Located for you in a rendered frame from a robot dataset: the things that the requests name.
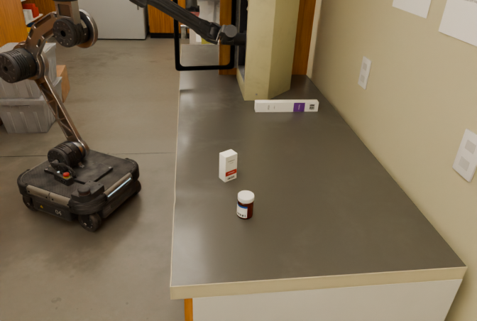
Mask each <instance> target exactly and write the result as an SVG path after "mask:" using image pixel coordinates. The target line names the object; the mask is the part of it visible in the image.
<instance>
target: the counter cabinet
mask: <svg viewBox="0 0 477 321"><path fill-rule="evenodd" d="M462 280H463V279H456V280H446V281H427V282H416V283H396V284H386V285H367V286H356V287H345V288H326V289H316V290H296V291H285V292H275V293H256V294H245V295H225V296H215V297H205V298H185V299H184V303H185V321H444V320H445V317H446V315H447V313H448V311H449V308H450V307H451V304H452V302H453V300H454V298H455V295H456V293H457V291H458V289H459V286H460V285H461V282H462Z"/></svg>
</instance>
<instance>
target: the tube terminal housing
mask: <svg viewBox="0 0 477 321"><path fill-rule="evenodd" d="M240 2H241V0H240ZM299 5H300V0H248V18H247V33H246V35H247V49H246V61H245V75H244V82H243V79H242V77H241V73H240V72H239V68H238V64H237V68H236V79H237V80H238V84H239V87H240V89H241V93H242V95H243V99H244V101H250V100H269V99H272V98H273V97H276V96H278V95H279V94H282V93H283V92H286V91H288V90H289V89H290V83H291V76H292V64H293V57H294V50H295V38H296V31H297V19H298V12H299Z"/></svg>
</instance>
